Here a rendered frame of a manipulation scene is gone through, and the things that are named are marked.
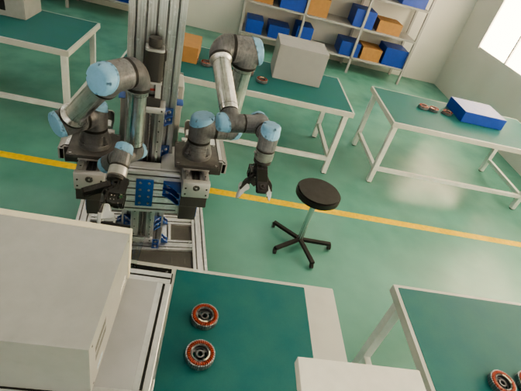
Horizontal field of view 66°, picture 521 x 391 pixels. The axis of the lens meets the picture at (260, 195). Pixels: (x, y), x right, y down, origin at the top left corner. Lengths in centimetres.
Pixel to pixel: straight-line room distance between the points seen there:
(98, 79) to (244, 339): 114
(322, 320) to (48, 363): 119
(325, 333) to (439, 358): 53
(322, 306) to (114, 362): 105
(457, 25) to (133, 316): 807
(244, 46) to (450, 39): 716
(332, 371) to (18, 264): 86
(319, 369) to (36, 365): 70
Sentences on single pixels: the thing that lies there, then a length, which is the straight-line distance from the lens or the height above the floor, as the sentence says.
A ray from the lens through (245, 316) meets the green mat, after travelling 179.
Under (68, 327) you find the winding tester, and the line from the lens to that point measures 104.
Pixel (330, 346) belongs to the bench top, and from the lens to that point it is 184.
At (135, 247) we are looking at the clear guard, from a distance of 154.
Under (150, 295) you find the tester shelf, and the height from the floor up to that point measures 111.
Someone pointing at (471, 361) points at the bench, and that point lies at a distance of 217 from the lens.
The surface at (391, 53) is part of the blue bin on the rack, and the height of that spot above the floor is 49.
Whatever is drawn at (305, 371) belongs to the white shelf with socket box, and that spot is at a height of 120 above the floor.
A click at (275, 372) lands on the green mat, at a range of 169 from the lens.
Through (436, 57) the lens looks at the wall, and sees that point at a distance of 876.
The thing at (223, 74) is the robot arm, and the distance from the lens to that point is 168.
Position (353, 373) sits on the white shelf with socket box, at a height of 120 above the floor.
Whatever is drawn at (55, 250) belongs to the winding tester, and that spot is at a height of 132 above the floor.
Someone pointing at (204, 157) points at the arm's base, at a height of 107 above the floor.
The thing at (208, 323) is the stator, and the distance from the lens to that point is 169.
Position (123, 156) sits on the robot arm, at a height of 122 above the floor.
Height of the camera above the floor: 218
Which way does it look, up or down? 36 degrees down
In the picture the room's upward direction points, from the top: 17 degrees clockwise
